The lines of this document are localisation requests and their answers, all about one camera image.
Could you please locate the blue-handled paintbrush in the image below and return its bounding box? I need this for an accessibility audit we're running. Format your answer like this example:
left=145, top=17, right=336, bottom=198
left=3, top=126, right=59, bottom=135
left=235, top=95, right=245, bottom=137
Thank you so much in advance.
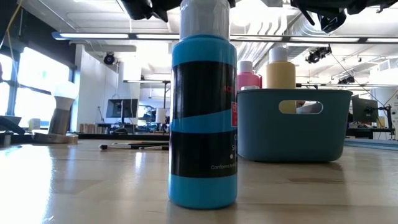
left=111, top=141, right=170, bottom=147

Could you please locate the small white container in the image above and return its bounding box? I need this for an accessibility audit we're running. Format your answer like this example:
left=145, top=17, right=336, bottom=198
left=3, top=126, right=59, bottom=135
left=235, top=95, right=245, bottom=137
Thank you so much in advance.
left=28, top=118, right=42, bottom=131

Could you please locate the small blue paint bottle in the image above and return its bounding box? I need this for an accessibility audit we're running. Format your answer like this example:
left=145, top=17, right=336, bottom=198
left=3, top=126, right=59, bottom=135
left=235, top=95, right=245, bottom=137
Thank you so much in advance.
left=167, top=0, right=239, bottom=210

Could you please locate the wooden slat rack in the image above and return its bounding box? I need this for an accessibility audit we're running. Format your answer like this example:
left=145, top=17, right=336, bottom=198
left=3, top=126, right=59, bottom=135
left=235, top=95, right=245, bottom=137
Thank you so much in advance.
left=79, top=123, right=105, bottom=134

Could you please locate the black paintbrush silver ferrule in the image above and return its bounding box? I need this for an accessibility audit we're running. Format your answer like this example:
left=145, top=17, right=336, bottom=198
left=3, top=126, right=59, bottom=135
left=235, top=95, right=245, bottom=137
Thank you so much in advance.
left=98, top=144, right=170, bottom=151

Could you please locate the black background desk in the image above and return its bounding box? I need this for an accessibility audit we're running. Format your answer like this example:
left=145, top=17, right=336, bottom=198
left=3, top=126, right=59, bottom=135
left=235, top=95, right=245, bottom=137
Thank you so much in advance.
left=346, top=126, right=396, bottom=140

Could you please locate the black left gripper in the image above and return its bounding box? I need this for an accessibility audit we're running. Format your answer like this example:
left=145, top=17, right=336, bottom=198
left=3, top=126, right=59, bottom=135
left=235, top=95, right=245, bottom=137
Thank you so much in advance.
left=121, top=0, right=181, bottom=23

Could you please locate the person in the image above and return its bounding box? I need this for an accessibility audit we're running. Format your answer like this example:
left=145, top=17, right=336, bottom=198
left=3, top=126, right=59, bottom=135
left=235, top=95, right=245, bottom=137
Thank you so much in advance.
left=296, top=100, right=323, bottom=114

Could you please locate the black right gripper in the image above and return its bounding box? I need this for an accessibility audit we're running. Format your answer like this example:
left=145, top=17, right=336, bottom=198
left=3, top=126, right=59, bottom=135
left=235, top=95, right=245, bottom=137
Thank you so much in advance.
left=290, top=0, right=389, bottom=34

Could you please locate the black computer monitor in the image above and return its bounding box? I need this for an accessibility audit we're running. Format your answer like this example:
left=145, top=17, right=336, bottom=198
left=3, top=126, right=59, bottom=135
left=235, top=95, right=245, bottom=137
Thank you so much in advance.
left=106, top=98, right=139, bottom=125
left=352, top=94, right=379, bottom=123

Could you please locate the large yellow paint bottle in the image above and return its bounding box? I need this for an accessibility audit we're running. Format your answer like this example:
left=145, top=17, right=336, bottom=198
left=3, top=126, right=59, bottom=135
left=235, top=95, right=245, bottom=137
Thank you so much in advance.
left=266, top=47, right=297, bottom=114

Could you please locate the black ceiling spotlight cluster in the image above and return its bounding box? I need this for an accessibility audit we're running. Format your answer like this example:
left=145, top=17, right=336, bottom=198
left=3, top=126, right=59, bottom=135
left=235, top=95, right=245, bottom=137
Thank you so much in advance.
left=305, top=45, right=333, bottom=64
left=337, top=74, right=356, bottom=85

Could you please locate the teal plastic bin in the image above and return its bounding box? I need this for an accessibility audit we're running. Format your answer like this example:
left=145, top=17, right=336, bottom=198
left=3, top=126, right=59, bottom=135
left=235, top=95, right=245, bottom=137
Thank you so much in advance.
left=236, top=89, right=354, bottom=164

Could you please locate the white background cup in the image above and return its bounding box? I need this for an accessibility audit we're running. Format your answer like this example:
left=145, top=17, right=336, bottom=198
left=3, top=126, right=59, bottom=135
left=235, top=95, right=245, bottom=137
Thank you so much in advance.
left=155, top=108, right=169, bottom=124

